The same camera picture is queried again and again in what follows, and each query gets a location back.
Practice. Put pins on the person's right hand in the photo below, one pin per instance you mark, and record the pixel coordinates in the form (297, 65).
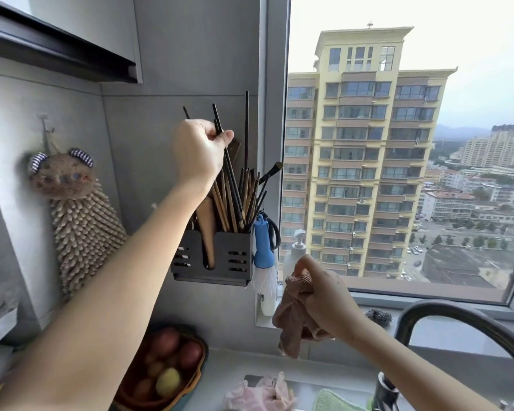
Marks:
(334, 308)

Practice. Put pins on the person's left hand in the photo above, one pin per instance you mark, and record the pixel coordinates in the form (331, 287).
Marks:
(197, 158)

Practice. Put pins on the black chopstick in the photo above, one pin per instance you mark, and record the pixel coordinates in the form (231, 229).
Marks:
(235, 196)
(229, 166)

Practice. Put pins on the pink dish cloth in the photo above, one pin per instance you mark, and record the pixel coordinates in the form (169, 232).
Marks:
(291, 321)

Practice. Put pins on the bunch of assorted chopsticks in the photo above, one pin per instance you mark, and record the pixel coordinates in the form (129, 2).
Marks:
(248, 196)

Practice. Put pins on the black utensil holder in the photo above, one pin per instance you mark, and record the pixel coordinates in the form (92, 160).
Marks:
(233, 256)

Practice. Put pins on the person's left forearm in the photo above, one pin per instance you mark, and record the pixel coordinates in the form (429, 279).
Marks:
(111, 295)

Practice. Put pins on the person's right forearm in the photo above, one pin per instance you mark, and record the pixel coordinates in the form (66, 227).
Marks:
(419, 372)

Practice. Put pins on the dark pull-down kitchen faucet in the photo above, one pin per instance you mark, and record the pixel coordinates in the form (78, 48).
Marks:
(454, 310)

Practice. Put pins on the dark wooden spoon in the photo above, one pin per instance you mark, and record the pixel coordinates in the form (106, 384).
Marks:
(234, 149)

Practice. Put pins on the steel wool scrubber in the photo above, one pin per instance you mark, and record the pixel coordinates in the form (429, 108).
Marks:
(378, 318)

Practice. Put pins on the long thin black stick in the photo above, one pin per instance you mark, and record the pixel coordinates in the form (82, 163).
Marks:
(246, 124)
(186, 112)

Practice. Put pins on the white spray bottle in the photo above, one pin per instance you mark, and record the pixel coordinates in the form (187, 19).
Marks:
(267, 303)

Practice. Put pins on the white pump soap dispenser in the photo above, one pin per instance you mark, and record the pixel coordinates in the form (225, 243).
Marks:
(295, 252)

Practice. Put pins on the black brush tan tip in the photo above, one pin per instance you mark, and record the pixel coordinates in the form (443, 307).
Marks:
(272, 170)

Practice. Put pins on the wooden rice paddle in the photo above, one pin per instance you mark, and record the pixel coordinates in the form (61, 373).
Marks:
(206, 235)

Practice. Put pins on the stainless steel sink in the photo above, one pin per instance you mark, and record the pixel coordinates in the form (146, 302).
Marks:
(306, 387)

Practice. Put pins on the blue dish brush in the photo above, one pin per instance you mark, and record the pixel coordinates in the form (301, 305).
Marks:
(263, 248)

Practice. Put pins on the black scissors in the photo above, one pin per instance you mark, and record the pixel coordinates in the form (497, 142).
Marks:
(276, 235)

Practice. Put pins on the green sponge pad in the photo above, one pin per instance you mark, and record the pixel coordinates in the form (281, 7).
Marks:
(338, 402)

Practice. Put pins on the pink rubber glove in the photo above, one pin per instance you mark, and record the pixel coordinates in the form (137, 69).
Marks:
(257, 395)

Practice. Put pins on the bear-shaped chenille hand towel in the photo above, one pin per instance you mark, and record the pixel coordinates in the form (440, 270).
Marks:
(85, 235)

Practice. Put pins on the red round fruit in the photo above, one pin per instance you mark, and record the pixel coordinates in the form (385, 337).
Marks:
(190, 355)
(165, 342)

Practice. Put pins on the teal and orange fruit bowl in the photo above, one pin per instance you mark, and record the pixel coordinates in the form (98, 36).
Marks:
(197, 380)

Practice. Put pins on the yellow apartment building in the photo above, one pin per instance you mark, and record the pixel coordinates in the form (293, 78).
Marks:
(360, 145)

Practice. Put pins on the yellow-green round fruit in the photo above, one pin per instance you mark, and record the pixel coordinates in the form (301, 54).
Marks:
(168, 382)

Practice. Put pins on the grey window frame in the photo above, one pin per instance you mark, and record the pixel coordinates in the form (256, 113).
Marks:
(276, 124)

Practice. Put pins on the wall hook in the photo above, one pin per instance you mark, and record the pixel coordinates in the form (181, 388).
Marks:
(46, 124)

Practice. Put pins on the grey wall cabinet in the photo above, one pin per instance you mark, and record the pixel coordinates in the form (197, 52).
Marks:
(68, 21)

